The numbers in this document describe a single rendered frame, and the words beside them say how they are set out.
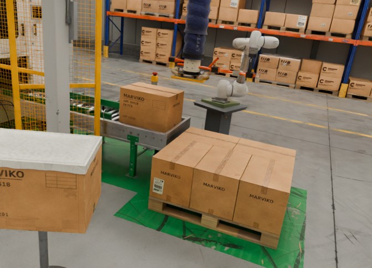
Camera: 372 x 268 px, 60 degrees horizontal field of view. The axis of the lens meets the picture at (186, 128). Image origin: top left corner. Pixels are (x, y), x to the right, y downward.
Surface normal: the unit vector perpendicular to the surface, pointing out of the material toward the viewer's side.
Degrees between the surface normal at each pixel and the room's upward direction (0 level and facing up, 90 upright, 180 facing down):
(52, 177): 90
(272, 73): 90
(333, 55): 90
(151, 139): 90
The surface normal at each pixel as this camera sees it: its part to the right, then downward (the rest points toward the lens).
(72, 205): 0.04, 0.33
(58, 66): 0.93, 0.21
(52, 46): -0.36, 0.28
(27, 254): 0.11, -0.94
